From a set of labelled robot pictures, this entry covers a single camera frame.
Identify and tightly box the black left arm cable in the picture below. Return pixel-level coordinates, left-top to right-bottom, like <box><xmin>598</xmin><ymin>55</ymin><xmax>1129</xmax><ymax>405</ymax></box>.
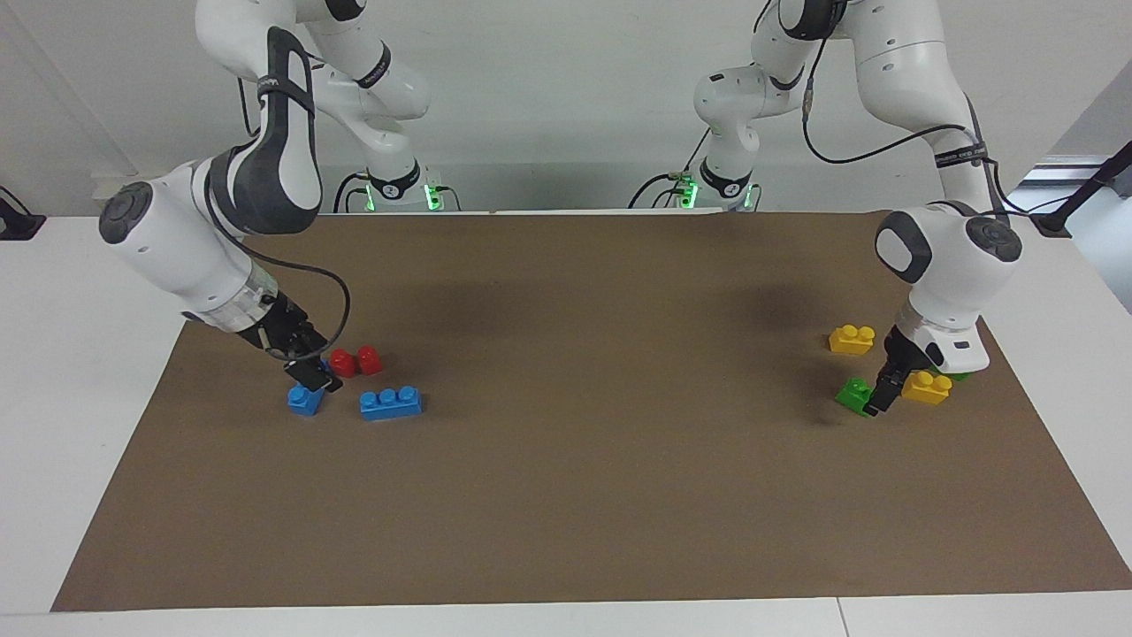
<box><xmin>800</xmin><ymin>34</ymin><xmax>1062</xmax><ymax>219</ymax></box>

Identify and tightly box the black base cable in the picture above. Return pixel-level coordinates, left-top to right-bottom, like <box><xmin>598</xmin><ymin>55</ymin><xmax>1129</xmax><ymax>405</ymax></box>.
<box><xmin>627</xmin><ymin>127</ymin><xmax>714</xmax><ymax>211</ymax></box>
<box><xmin>332</xmin><ymin>171</ymin><xmax>463</xmax><ymax>214</ymax></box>

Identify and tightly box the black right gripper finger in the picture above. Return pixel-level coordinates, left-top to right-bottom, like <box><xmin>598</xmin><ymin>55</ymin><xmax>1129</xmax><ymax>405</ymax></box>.
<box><xmin>310</xmin><ymin>349</ymin><xmax>345</xmax><ymax>393</ymax></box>
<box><xmin>284</xmin><ymin>355</ymin><xmax>329</xmax><ymax>393</ymax></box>

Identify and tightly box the black table clamp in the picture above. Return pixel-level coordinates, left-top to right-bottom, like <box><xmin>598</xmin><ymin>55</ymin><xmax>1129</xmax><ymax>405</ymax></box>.
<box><xmin>0</xmin><ymin>185</ymin><xmax>48</xmax><ymax>242</ymax></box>

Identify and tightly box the brown paper table mat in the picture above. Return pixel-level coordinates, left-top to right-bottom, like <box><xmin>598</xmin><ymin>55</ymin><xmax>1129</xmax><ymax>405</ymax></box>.
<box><xmin>51</xmin><ymin>211</ymin><xmax>1132</xmax><ymax>613</ymax></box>

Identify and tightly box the blue three-stud block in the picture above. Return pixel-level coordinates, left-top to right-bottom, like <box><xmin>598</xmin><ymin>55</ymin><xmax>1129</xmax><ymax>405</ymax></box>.
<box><xmin>286</xmin><ymin>358</ymin><xmax>333</xmax><ymax>417</ymax></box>
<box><xmin>359</xmin><ymin>386</ymin><xmax>424</xmax><ymax>422</ymax></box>

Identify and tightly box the yellow two-stud block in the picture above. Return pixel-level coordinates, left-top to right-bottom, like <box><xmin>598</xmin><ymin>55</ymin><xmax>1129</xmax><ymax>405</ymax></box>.
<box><xmin>899</xmin><ymin>370</ymin><xmax>954</xmax><ymax>407</ymax></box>
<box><xmin>828</xmin><ymin>324</ymin><xmax>877</xmax><ymax>357</ymax></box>

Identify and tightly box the black camera stand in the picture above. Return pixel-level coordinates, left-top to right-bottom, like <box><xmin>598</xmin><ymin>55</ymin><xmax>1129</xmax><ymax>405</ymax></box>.
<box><xmin>1026</xmin><ymin>140</ymin><xmax>1132</xmax><ymax>239</ymax></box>

